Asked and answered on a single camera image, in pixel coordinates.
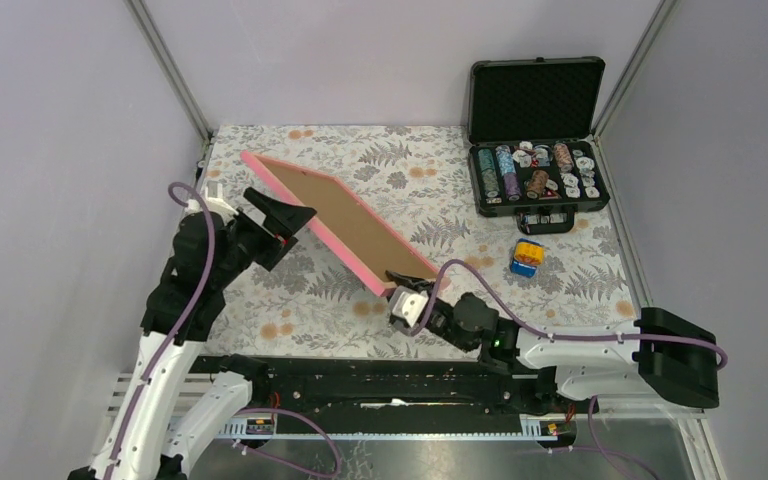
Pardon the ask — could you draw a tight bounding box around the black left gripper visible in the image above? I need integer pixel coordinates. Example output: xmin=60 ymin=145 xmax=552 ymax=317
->
xmin=211 ymin=187 xmax=317 ymax=288

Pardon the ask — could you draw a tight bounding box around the brown cardboard backing board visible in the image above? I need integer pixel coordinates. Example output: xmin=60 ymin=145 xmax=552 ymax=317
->
xmin=263 ymin=159 xmax=437 ymax=281

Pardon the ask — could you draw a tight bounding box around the pink wooden picture frame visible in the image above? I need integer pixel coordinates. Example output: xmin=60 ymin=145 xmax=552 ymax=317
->
xmin=241 ymin=151 xmax=439 ymax=297

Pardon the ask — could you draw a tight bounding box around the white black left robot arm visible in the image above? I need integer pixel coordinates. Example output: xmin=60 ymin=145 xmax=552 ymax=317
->
xmin=69 ymin=182 xmax=316 ymax=479

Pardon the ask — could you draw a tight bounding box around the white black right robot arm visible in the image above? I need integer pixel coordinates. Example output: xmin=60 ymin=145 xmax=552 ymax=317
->
xmin=386 ymin=271 xmax=725 ymax=412

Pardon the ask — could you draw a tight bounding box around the floral tablecloth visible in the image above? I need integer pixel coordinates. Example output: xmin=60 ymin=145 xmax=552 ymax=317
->
xmin=204 ymin=125 xmax=638 ymax=360

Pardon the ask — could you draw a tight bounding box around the blue yellow toy car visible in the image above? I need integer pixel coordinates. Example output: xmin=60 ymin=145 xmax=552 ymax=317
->
xmin=509 ymin=238 xmax=545 ymax=278

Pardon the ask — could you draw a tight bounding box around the green poker chip stack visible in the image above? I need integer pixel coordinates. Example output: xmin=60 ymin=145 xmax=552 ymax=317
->
xmin=477 ymin=148 xmax=501 ymax=204

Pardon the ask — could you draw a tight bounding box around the blue purple poker chip stack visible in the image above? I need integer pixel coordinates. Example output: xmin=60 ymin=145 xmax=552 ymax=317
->
xmin=495 ymin=145 xmax=522 ymax=202

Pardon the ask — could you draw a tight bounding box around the lower orange poker chip stack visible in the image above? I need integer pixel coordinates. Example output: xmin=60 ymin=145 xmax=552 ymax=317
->
xmin=525 ymin=169 xmax=549 ymax=200

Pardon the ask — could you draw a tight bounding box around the orange poker chip stack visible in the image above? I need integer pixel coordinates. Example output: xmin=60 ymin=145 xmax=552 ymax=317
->
xmin=553 ymin=143 xmax=574 ymax=173
xmin=525 ymin=169 xmax=549 ymax=200

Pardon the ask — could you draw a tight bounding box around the black poker chip case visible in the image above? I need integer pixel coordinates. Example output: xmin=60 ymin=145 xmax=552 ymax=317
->
xmin=467 ymin=56 xmax=610 ymax=235

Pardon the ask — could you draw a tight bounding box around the upper orange poker chip stack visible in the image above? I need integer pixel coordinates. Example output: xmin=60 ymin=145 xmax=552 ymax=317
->
xmin=553 ymin=143 xmax=574 ymax=173

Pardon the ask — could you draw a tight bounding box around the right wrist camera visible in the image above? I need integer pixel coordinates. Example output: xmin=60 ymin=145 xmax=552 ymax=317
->
xmin=388 ymin=286 xmax=429 ymax=332

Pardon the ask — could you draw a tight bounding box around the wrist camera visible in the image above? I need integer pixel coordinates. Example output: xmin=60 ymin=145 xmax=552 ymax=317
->
xmin=388 ymin=286 xmax=429 ymax=332
xmin=184 ymin=180 xmax=238 ymax=224

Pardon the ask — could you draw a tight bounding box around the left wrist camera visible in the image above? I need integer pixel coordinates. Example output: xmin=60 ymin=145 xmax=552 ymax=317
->
xmin=184 ymin=180 xmax=238 ymax=224

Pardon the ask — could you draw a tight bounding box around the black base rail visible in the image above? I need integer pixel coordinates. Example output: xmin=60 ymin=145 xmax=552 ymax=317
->
xmin=250 ymin=357 xmax=589 ymax=436

